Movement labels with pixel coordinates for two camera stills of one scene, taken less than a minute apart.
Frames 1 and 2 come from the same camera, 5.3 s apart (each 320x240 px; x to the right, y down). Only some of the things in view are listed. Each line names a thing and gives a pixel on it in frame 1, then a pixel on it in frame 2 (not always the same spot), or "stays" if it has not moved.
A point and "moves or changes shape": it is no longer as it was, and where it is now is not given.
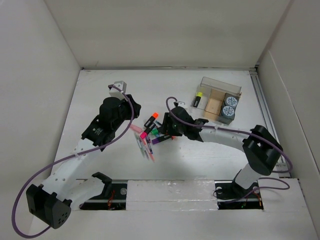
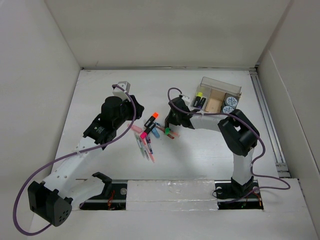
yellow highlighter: x=198 y=95 stays
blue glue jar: x=231 y=101 stays
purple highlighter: x=160 y=139 → x=201 y=103
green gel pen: x=138 y=141 stays
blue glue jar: x=227 y=112 stays
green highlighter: x=155 y=131 moves or changes shape
